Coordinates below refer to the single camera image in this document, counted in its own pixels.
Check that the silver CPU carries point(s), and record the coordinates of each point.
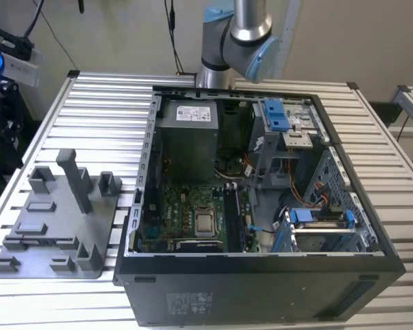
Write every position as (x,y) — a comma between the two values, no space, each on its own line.
(205,225)

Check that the black PC case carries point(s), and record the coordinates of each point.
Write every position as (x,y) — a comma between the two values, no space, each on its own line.
(261,288)

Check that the grey parts rack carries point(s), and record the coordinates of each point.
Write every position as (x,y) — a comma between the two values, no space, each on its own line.
(62,223)

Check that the blue drive latch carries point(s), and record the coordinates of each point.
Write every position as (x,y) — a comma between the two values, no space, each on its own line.
(273,110)

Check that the grey neighbouring table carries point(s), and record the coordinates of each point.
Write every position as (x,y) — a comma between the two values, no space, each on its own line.
(409,103)

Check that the hard disk in blue carrier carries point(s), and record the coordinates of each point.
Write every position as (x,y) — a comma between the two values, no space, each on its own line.
(316,237)

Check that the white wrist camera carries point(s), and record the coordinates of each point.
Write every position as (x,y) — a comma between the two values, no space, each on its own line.
(22,70)

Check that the blue RAM stick white label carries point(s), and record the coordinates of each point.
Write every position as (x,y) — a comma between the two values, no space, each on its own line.
(43,238)

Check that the black hanging rod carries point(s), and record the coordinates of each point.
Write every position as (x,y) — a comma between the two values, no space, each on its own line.
(81,6)

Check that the grey power supply unit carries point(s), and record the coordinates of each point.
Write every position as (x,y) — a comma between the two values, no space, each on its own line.
(189,148)

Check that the black graphics card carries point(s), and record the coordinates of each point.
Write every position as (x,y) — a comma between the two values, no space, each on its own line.
(199,245)

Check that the green motherboard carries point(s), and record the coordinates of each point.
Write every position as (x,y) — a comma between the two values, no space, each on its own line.
(172,213)

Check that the grey drive cage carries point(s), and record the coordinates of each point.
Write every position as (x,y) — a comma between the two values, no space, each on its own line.
(272,148)

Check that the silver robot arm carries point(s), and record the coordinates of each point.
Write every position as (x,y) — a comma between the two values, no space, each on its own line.
(248,34)

